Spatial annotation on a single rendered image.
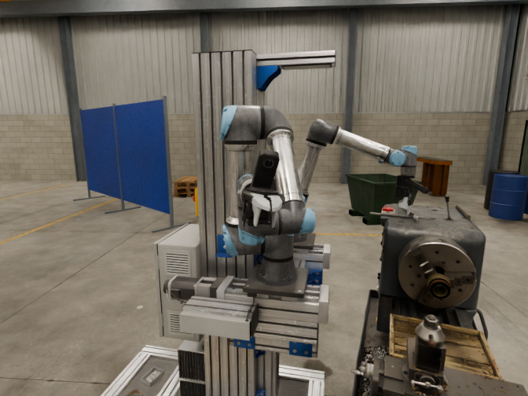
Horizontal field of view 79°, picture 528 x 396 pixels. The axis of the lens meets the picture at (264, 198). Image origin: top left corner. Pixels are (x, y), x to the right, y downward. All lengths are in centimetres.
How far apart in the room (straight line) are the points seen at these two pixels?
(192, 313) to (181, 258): 31
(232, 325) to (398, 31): 1185
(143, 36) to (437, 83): 1003
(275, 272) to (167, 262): 54
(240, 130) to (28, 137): 1401
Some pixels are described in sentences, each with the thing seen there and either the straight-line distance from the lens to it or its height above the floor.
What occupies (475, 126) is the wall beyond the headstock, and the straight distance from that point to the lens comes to 1309.
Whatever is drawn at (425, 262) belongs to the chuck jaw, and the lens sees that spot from 160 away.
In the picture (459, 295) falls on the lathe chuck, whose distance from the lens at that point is 172.
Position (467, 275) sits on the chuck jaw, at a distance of 165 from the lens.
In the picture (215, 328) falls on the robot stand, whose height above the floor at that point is 104.
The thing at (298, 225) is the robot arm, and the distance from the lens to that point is 91.
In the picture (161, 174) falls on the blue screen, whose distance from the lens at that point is 623.
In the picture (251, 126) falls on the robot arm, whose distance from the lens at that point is 109.
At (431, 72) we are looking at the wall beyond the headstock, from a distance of 1258.
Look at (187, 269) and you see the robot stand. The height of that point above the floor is 112.
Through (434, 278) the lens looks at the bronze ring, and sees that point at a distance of 156.
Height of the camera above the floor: 171
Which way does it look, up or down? 11 degrees down
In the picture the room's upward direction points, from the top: straight up
